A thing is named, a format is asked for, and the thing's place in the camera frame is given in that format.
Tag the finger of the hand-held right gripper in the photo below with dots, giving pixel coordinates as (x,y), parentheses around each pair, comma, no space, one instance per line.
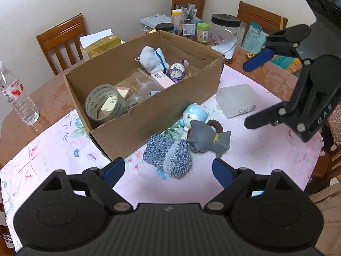
(257,60)
(263,118)

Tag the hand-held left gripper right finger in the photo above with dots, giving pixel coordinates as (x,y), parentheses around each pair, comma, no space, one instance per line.
(222,170)

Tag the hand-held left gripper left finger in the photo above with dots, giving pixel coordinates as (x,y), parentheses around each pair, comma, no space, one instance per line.
(114,170)

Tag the blue knitted sock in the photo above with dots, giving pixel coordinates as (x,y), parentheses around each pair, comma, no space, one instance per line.
(165,152)

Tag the brown cardboard box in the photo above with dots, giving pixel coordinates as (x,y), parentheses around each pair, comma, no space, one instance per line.
(149,117)

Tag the clear packing tape roll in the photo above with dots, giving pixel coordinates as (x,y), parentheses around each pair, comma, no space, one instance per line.
(93,101)

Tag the brown wooden desktop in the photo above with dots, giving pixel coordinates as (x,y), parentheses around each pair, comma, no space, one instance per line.
(53,90)

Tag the gold metal ornament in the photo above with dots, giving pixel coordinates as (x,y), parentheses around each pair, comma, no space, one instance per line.
(250,56)

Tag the teal packet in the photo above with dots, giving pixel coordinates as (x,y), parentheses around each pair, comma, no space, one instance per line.
(253,37)

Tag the colourful flat packet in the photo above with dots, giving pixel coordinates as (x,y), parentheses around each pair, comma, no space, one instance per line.
(286,64)

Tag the pink floral tablecloth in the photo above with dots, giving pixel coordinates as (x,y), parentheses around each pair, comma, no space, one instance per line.
(253,149)

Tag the translucent plastic container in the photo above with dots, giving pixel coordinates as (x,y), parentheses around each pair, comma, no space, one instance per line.
(237,98)

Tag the grey plush toy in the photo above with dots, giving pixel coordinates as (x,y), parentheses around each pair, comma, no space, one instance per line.
(205,138)

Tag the large clear black-lid jar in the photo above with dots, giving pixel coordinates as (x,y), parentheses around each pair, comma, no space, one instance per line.
(226,32)

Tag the green-lid bottle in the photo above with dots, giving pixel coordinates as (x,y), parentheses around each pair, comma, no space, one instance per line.
(202,33)

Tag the blue and white toy figure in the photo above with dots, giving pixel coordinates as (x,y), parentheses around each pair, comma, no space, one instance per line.
(194,114)

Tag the brown floral cloth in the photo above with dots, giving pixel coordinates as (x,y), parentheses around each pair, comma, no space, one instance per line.
(334,124)

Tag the clear pen holder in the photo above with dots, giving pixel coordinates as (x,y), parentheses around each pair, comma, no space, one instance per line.
(188,24)

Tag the purple small clock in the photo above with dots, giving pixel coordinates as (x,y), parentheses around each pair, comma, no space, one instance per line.
(176,70)

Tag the yellow-lid bottle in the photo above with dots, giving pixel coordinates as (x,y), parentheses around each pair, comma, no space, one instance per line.
(175,21)

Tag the clear plastic cup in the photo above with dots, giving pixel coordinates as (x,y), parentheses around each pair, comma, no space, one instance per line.
(145,85)

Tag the long pink carton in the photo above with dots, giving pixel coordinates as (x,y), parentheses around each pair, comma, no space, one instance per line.
(163,80)

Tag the small black-lid jar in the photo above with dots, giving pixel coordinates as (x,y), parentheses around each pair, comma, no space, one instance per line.
(164,28)

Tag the white knitted sock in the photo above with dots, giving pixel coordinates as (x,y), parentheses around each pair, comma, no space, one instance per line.
(151,58)

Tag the stack of white papers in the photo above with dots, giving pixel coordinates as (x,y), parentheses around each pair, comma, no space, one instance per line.
(155,20)

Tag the clear plastic water bottle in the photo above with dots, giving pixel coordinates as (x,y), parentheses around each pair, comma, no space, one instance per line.
(21,101)

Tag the yellow tissue box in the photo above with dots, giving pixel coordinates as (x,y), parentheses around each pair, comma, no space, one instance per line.
(104,45)

